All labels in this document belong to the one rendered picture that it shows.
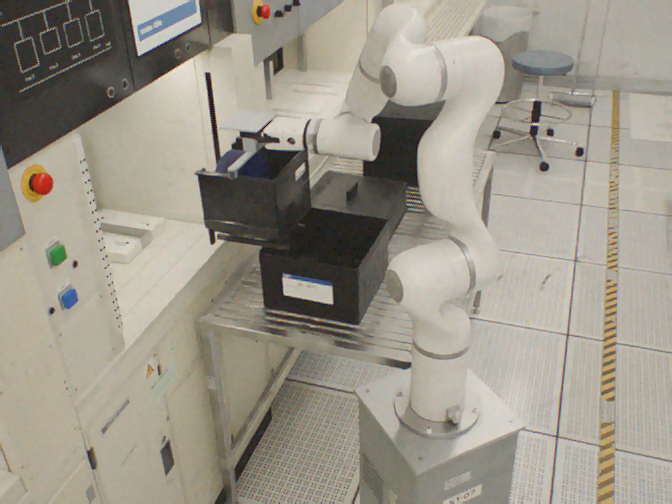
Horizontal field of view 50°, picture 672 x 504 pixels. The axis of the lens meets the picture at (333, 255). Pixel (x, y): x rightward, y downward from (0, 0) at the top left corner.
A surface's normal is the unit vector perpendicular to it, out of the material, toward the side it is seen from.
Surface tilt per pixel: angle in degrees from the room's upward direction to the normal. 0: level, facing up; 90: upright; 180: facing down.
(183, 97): 90
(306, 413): 0
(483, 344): 0
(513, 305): 0
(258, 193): 90
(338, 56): 90
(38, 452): 90
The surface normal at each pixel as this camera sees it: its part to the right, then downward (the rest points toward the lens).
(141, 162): -0.33, 0.51
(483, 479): 0.44, 0.47
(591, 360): -0.03, -0.85
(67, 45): 0.95, 0.15
